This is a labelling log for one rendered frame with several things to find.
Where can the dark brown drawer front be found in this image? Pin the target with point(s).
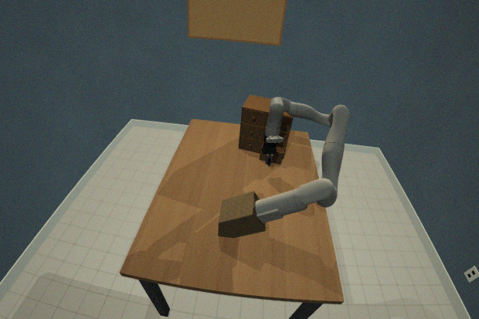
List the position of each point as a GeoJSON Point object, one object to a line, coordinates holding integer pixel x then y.
{"type": "Point", "coordinates": [285, 124]}
{"type": "Point", "coordinates": [284, 135]}
{"type": "Point", "coordinates": [254, 117]}
{"type": "Point", "coordinates": [252, 131]}
{"type": "Point", "coordinates": [250, 144]}
{"type": "Point", "coordinates": [277, 158]}

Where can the brown wooden chest of drawers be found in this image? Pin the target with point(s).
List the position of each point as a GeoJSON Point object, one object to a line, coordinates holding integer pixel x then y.
{"type": "Point", "coordinates": [261, 104]}

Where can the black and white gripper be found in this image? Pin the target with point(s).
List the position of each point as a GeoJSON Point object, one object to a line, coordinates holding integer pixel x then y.
{"type": "Point", "coordinates": [271, 139]}

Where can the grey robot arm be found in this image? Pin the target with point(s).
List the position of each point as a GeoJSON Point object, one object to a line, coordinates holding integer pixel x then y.
{"type": "Point", "coordinates": [321, 190]}

